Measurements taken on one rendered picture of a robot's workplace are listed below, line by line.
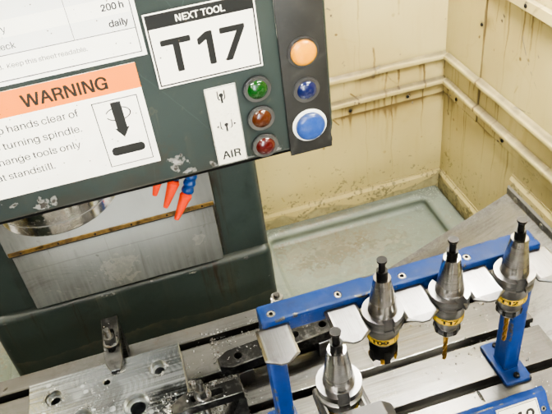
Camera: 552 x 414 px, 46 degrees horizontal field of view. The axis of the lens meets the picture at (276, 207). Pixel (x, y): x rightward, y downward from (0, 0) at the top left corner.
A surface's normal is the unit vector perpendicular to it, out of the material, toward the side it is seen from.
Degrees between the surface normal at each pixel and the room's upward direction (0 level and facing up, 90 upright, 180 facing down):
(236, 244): 90
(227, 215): 90
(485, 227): 25
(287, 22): 90
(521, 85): 89
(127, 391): 0
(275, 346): 0
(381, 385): 0
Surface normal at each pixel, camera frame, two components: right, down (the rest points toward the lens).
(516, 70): -0.96, 0.24
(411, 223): -0.11, -0.77
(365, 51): 0.27, 0.58
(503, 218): -0.49, -0.61
